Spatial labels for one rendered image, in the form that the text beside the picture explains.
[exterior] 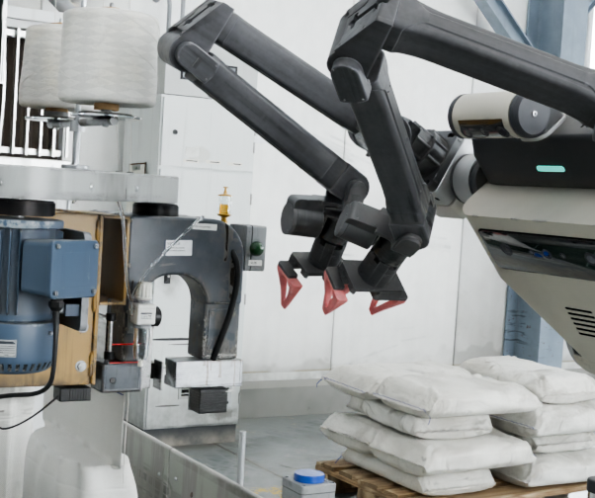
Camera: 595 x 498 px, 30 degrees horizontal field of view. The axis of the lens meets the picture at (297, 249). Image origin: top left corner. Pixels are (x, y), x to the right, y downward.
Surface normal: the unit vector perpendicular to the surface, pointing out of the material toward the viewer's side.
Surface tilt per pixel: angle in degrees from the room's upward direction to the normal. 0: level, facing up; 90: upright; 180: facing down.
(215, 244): 90
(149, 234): 90
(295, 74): 106
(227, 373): 90
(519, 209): 40
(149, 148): 90
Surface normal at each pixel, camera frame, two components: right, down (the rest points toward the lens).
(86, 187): 0.93, 0.07
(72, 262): 0.83, 0.08
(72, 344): 0.51, 0.07
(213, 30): 0.37, 0.29
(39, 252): -0.58, 0.00
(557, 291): -0.69, 0.62
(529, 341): -0.86, -0.03
